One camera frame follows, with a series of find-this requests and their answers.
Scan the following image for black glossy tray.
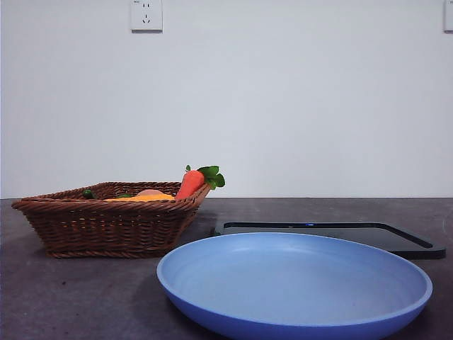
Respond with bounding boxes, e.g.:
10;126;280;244
211;221;447;261

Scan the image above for brown wicker basket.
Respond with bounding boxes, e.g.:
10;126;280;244
11;181;212;259

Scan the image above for orange toy carrot green leaves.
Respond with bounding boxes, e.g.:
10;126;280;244
175;164;227;201

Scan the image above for blue round plate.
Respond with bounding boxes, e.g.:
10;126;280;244
156;232;433;340

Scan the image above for yellow toy corn cob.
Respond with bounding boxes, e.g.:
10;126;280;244
104;191;176;203

